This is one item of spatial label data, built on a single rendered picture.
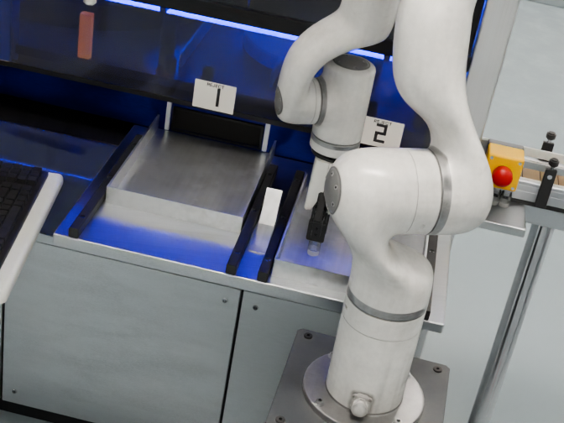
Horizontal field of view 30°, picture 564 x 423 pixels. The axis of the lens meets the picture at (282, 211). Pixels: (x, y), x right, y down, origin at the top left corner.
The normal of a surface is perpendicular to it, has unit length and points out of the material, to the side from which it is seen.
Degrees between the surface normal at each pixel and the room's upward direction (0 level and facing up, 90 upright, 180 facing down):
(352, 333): 90
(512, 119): 0
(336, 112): 89
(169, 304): 90
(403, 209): 85
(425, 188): 57
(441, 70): 75
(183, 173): 0
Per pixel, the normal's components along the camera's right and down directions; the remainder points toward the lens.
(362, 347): -0.55, 0.35
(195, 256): 0.15, -0.85
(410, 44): -0.65, 0.15
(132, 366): -0.18, 0.47
